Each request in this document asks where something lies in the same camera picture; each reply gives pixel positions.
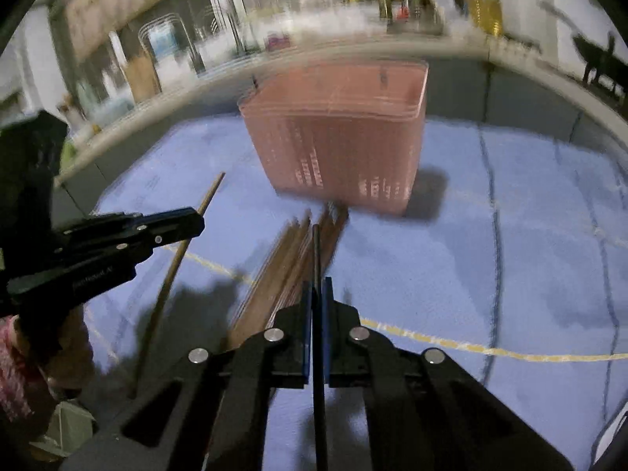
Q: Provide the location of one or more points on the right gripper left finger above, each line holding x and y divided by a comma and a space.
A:
276, 358

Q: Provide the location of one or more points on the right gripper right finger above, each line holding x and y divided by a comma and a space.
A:
397, 392

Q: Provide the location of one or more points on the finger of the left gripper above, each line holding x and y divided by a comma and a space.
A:
153, 230
85, 279

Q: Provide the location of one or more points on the black chopstick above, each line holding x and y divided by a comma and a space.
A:
318, 363

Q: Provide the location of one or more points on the light wooden chopstick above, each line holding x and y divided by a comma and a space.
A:
172, 279

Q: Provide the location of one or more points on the dark brown chopstick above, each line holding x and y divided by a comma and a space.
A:
331, 225

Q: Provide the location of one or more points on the left hand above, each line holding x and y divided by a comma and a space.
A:
39, 371

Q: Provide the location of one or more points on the pink perforated plastic basket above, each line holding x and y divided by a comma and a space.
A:
347, 132

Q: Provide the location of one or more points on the yellow cooking oil bottle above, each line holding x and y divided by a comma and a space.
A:
486, 15

